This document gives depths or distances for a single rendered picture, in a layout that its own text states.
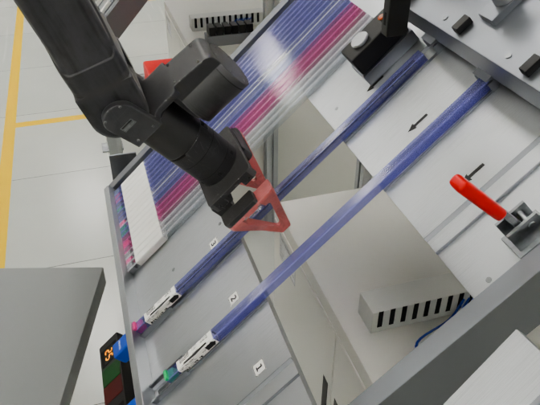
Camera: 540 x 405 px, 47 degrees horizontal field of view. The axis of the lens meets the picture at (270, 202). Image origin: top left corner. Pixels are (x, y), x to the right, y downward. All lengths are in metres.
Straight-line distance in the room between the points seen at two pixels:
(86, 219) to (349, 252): 1.40
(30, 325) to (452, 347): 0.74
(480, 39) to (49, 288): 0.83
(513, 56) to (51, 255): 1.84
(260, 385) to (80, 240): 1.66
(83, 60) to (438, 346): 0.39
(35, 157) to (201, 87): 2.21
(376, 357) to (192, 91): 0.52
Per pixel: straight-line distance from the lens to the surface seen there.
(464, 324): 0.54
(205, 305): 0.78
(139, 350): 0.83
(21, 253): 2.27
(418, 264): 1.14
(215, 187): 0.69
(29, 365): 1.04
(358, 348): 0.97
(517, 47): 0.61
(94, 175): 2.61
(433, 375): 0.56
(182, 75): 0.63
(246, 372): 0.69
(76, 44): 0.57
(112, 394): 0.89
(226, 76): 0.63
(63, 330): 1.07
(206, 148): 0.67
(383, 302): 0.98
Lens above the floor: 1.34
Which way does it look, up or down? 35 degrees down
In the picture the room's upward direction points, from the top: straight up
